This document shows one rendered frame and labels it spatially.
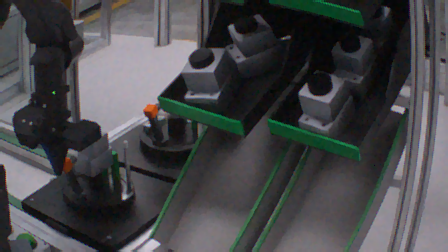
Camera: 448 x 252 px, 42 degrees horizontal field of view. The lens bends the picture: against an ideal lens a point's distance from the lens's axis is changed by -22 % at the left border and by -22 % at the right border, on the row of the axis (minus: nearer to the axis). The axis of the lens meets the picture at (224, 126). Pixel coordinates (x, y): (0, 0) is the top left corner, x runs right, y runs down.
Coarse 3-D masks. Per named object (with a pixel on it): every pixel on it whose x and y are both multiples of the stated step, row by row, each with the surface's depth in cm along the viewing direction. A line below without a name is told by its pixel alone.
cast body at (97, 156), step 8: (104, 136) 110; (96, 144) 108; (104, 144) 110; (80, 152) 110; (88, 152) 109; (96, 152) 109; (104, 152) 111; (80, 160) 109; (88, 160) 108; (96, 160) 109; (104, 160) 111; (112, 160) 113; (80, 168) 110; (88, 168) 108; (96, 168) 109; (104, 168) 111
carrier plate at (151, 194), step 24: (72, 168) 124; (120, 168) 125; (48, 192) 114; (144, 192) 117; (168, 192) 117; (48, 216) 106; (72, 216) 107; (96, 216) 108; (120, 216) 109; (144, 216) 109; (96, 240) 101; (120, 240) 101
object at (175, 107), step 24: (264, 0) 101; (216, 24) 94; (288, 24) 97; (312, 24) 89; (288, 48) 86; (264, 72) 90; (288, 72) 87; (168, 96) 91; (240, 96) 88; (264, 96) 84; (192, 120) 88; (216, 120) 84; (240, 120) 82
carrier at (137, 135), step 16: (160, 112) 144; (144, 128) 134; (176, 128) 132; (192, 128) 136; (112, 144) 134; (128, 144) 134; (144, 144) 130; (160, 144) 128; (176, 144) 130; (192, 144) 130; (144, 160) 128; (160, 160) 128; (176, 160) 128; (160, 176) 123; (176, 176) 122
